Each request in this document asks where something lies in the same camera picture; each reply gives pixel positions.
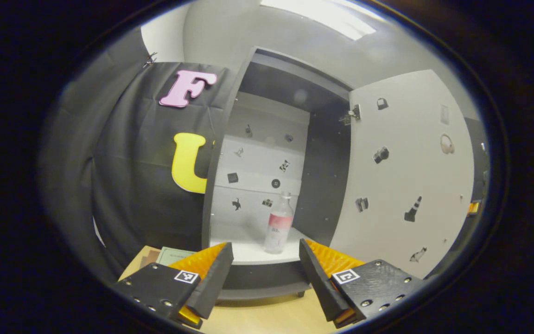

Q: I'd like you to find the metal door hinge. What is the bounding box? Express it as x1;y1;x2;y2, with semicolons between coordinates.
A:
340;104;361;126

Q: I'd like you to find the grey cabinet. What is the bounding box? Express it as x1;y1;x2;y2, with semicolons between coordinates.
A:
201;46;356;300

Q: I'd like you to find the clear bottle with red label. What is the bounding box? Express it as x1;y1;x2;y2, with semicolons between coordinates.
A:
264;193;294;254

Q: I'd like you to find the black backdrop cloth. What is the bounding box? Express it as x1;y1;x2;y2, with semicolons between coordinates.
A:
40;28;490;283

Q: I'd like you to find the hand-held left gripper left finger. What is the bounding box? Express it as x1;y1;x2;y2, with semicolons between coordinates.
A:
109;241;234;330

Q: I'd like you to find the long ceiling light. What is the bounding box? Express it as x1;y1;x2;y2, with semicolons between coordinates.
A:
260;0;377;41

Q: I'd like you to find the light grey cabinet door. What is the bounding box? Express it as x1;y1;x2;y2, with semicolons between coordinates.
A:
330;70;475;279

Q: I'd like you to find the green book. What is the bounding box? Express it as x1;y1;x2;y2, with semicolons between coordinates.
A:
157;247;198;266

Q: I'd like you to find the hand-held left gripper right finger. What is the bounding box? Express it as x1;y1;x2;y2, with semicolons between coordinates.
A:
299;238;427;329

